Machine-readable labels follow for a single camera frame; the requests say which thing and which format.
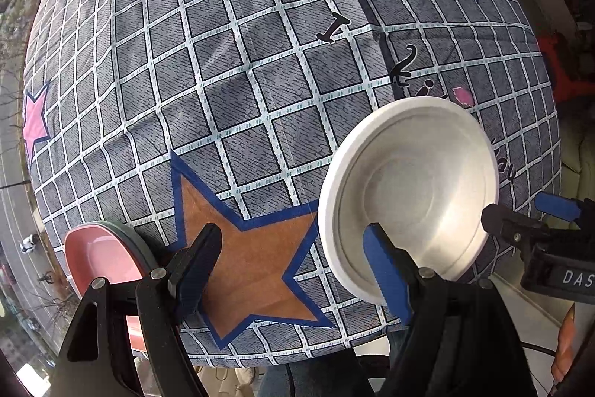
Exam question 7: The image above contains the blue square plate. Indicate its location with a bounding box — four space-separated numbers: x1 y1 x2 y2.
98 221 158 276

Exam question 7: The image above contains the white round bowl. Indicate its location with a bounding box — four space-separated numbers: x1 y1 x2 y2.
318 97 499 305

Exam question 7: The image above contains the pink square plate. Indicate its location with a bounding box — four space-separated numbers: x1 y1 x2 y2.
63 222 151 354

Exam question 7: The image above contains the person's jeans leg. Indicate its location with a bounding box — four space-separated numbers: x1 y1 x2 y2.
257 349 375 397

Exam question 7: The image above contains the grey checkered star tablecloth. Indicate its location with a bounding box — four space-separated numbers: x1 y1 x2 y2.
21 0 562 369

